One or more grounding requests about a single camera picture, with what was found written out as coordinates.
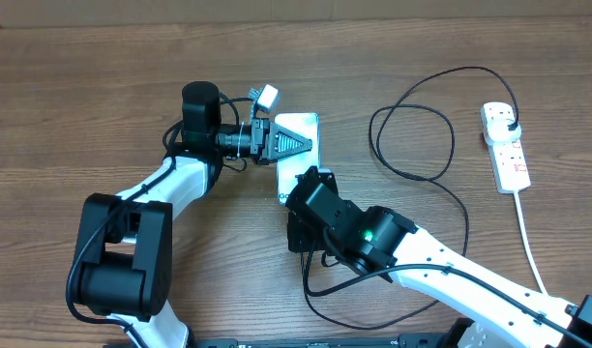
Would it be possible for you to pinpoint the white power strip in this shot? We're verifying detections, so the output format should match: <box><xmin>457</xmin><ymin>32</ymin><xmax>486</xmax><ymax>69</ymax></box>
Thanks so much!
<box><xmin>480</xmin><ymin>101</ymin><xmax>532</xmax><ymax>195</ymax></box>

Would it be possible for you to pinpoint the white power strip cord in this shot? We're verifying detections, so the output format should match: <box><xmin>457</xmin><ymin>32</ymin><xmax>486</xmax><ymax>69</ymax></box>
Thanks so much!
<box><xmin>512</xmin><ymin>190</ymin><xmax>549</xmax><ymax>296</ymax></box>

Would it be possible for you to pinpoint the black USB charging cable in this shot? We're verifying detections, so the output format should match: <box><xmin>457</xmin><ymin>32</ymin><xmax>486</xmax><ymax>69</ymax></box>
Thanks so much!
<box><xmin>300</xmin><ymin>66</ymin><xmax>520</xmax><ymax>332</ymax></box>

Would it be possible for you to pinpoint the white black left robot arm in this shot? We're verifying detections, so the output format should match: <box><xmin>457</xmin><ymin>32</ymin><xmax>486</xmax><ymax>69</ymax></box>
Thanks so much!
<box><xmin>65</xmin><ymin>81</ymin><xmax>319</xmax><ymax>347</ymax></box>

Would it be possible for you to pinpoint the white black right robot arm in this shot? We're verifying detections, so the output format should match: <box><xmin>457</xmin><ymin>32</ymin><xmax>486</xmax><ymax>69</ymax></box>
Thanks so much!
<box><xmin>285</xmin><ymin>166</ymin><xmax>592</xmax><ymax>347</ymax></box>

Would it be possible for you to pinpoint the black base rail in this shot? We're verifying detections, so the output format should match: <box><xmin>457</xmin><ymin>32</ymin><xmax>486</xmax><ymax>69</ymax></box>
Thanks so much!
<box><xmin>195</xmin><ymin>318</ymin><xmax>474</xmax><ymax>348</ymax></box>

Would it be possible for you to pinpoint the white charger plug adapter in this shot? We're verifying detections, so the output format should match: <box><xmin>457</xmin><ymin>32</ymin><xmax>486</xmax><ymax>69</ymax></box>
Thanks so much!
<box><xmin>484</xmin><ymin>119</ymin><xmax>522</xmax><ymax>146</ymax></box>

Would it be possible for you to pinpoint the Samsung Galaxy smartphone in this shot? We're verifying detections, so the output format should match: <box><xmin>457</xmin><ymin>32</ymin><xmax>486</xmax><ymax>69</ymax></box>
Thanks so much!
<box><xmin>275</xmin><ymin>113</ymin><xmax>321</xmax><ymax>205</ymax></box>

